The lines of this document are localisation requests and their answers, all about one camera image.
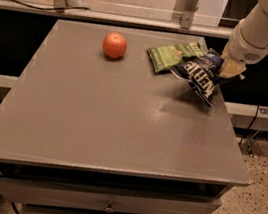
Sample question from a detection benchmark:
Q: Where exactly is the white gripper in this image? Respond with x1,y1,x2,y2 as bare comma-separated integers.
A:
218,19,268,79

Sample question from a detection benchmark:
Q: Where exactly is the grey window ledge rail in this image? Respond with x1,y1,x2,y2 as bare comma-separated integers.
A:
0,0,232,39

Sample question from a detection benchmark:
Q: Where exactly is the green jalapeno chip bag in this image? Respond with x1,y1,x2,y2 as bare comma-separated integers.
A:
147,42,207,73

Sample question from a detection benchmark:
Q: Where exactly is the orange fruit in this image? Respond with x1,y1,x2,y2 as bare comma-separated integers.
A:
102,32,127,59

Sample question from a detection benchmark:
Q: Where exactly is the blue Kettle chip bag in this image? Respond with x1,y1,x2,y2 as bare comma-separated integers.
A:
171,49,242,107

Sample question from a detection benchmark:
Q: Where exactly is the black cable on ledge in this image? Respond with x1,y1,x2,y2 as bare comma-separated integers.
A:
0,0,91,18

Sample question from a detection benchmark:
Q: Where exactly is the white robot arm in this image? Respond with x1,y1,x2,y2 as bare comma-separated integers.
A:
218,0,268,78

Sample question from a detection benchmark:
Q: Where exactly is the top grey drawer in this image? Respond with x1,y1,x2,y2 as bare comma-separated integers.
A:
0,177,222,214

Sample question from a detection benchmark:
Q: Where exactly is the centre metal bracket post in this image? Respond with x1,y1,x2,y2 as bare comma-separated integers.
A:
171,0,199,29

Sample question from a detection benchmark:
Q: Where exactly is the grey drawer cabinet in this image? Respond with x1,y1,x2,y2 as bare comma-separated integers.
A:
0,5,268,214

